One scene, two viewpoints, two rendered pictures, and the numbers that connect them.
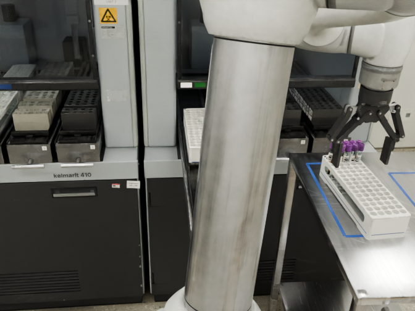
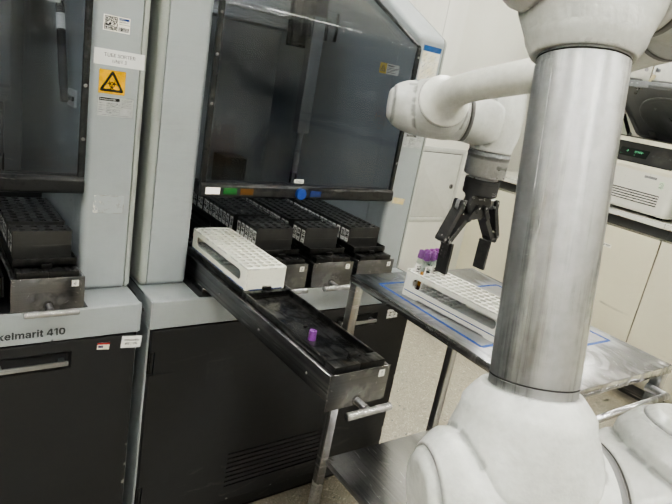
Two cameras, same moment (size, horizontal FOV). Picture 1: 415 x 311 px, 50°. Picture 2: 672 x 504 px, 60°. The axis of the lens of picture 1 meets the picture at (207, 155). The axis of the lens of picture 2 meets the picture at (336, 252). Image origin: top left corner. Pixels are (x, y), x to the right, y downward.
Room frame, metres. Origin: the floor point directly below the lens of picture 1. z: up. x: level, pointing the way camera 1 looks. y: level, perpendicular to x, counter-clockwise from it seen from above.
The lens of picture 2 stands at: (0.08, 0.51, 1.28)
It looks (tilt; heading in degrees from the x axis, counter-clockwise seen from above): 16 degrees down; 328
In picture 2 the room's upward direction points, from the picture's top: 10 degrees clockwise
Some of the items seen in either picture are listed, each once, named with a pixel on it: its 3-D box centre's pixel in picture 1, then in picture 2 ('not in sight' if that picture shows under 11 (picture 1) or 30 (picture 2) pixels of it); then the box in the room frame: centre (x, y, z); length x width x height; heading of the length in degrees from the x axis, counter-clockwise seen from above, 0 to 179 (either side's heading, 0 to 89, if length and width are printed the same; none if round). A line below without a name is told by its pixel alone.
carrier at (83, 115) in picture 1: (79, 120); (41, 243); (1.35, 0.43, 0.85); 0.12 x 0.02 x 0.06; 97
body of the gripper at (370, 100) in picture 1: (373, 103); (478, 198); (1.00, -0.40, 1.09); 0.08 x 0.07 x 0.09; 100
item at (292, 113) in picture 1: (284, 116); (319, 237); (1.44, -0.27, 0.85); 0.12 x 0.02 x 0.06; 96
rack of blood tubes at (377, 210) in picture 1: (360, 192); (464, 302); (0.97, -0.40, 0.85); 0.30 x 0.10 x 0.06; 10
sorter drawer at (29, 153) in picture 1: (49, 111); not in sight; (1.56, 0.61, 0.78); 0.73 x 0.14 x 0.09; 7
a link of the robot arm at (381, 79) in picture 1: (379, 74); (486, 165); (1.00, -0.40, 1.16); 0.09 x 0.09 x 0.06
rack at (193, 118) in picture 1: (201, 134); (236, 258); (1.31, 0.02, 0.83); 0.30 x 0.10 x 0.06; 7
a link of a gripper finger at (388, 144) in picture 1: (386, 150); (481, 254); (1.02, -0.46, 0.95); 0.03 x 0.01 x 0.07; 10
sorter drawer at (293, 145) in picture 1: (267, 108); (274, 235); (1.67, -0.24, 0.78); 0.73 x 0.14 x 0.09; 7
